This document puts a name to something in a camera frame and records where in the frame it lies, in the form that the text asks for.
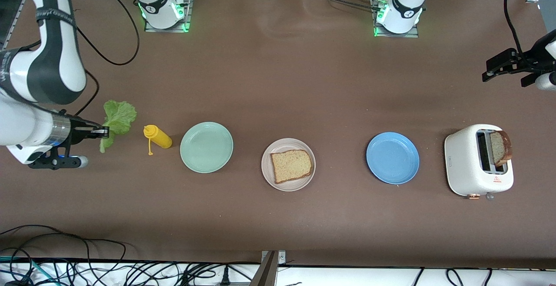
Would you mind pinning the mint green plate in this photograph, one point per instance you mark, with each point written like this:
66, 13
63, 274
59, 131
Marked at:
206, 147

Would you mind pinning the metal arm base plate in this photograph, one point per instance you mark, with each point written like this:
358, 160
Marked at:
187, 17
415, 35

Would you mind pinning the beige plate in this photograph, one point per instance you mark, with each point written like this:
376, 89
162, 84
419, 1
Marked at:
289, 186

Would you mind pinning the white toaster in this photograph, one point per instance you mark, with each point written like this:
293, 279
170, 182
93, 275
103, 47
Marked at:
462, 160

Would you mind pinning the blue plate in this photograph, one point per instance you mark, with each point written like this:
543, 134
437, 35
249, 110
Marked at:
392, 158

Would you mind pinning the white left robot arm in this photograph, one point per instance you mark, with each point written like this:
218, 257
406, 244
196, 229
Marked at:
406, 8

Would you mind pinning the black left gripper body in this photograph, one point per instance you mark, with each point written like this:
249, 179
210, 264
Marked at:
531, 61

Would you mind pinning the grey metal post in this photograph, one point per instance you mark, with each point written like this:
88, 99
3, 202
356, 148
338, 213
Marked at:
266, 273

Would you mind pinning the small metal bracket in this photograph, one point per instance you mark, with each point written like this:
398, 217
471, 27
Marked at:
281, 258

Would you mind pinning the light bread slice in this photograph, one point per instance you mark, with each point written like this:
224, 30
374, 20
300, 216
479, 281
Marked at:
291, 166

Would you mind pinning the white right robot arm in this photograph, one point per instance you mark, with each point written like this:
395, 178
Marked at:
26, 125

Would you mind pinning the yellow squeeze bottle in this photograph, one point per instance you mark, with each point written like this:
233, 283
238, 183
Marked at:
160, 137

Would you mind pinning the green lettuce leaf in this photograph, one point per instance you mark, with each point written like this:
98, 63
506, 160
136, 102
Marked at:
119, 116

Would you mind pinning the dark crust bread slice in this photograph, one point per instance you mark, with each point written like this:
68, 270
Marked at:
499, 147

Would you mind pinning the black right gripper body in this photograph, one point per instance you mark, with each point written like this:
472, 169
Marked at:
78, 130

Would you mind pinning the black power plug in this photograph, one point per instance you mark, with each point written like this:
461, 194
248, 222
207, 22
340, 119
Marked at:
225, 277

